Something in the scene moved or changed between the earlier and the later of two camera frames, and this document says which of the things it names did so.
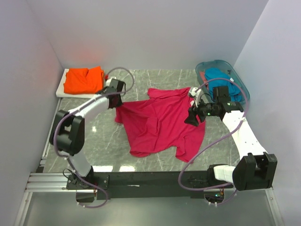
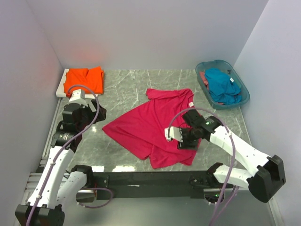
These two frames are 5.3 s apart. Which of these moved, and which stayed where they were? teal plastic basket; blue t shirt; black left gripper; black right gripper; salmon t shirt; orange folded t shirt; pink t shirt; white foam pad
Moved: black right gripper; black left gripper; pink t shirt
Stayed: blue t shirt; teal plastic basket; white foam pad; orange folded t shirt; salmon t shirt
